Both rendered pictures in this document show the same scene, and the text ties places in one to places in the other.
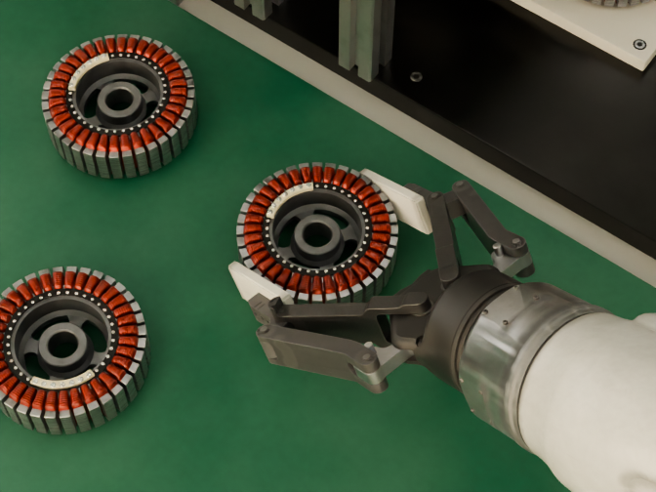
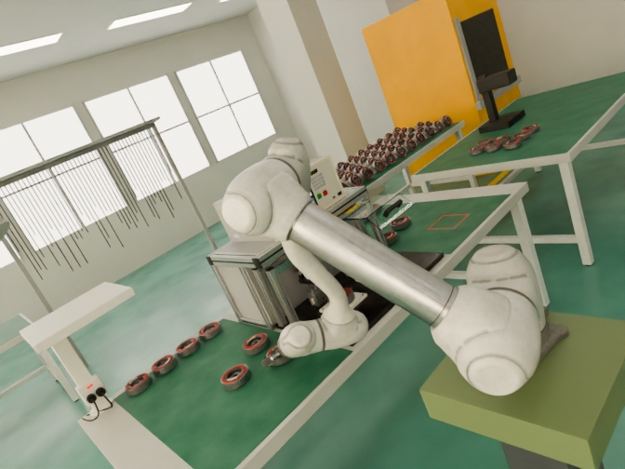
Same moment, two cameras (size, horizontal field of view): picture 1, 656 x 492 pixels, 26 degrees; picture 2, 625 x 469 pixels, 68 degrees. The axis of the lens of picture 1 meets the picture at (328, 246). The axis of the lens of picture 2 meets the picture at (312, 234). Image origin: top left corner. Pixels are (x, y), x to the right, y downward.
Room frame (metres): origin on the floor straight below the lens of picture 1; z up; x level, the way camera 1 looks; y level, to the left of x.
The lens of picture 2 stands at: (-0.91, -0.75, 1.63)
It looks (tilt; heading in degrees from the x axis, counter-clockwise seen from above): 17 degrees down; 18
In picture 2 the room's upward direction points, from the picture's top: 23 degrees counter-clockwise
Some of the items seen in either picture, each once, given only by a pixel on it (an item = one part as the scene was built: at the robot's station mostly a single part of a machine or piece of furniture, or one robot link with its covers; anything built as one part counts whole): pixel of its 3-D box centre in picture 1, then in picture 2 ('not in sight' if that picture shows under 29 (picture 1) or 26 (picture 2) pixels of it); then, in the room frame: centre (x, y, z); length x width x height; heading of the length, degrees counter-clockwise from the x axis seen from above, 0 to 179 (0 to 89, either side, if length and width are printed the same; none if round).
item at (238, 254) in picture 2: not in sight; (287, 224); (1.05, -0.03, 1.09); 0.68 x 0.44 x 0.05; 144
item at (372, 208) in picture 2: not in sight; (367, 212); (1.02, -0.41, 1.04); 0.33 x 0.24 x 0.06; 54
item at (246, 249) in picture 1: (317, 239); (281, 353); (0.51, 0.01, 0.77); 0.11 x 0.11 x 0.04
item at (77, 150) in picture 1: (120, 104); (256, 343); (0.62, 0.15, 0.77); 0.11 x 0.11 x 0.04
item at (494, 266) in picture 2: not in sight; (502, 289); (0.16, -0.80, 1.00); 0.18 x 0.16 x 0.22; 166
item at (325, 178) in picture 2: not in sight; (278, 199); (1.06, -0.04, 1.22); 0.44 x 0.39 x 0.20; 144
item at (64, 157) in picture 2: not in sight; (120, 237); (3.14, 2.50, 0.96); 1.84 x 0.50 x 1.93; 144
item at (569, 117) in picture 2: not in sight; (547, 164); (2.89, -1.53, 0.37); 1.85 x 1.10 x 0.75; 144
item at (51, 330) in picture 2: not in sight; (103, 356); (0.47, 0.71, 0.98); 0.37 x 0.35 x 0.46; 144
